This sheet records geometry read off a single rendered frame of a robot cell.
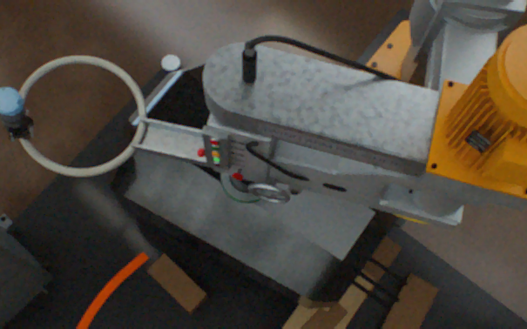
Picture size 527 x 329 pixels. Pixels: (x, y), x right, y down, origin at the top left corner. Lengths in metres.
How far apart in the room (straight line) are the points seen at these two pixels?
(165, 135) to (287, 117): 0.86
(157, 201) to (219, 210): 0.29
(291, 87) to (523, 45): 0.62
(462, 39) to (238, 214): 1.10
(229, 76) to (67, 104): 2.06
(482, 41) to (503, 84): 0.81
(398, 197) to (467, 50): 0.53
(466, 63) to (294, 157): 0.63
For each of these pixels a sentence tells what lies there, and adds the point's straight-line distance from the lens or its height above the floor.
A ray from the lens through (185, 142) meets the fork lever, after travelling 2.44.
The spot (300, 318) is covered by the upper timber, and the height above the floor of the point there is 0.21.
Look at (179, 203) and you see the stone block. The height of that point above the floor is 0.68.
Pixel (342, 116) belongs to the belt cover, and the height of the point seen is 1.69.
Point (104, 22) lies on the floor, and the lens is 3.93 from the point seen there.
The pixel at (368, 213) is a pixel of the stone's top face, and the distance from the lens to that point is 2.56.
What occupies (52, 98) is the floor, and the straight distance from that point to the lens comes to 3.76.
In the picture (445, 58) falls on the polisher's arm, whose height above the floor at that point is 1.47.
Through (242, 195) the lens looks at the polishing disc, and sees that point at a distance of 2.50.
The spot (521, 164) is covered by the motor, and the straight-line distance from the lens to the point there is 1.50.
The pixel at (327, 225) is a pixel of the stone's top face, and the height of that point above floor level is 0.82.
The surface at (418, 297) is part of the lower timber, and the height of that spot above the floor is 0.09.
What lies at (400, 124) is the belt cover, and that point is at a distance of 1.75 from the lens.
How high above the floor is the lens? 3.24
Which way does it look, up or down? 70 degrees down
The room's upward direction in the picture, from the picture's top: 4 degrees clockwise
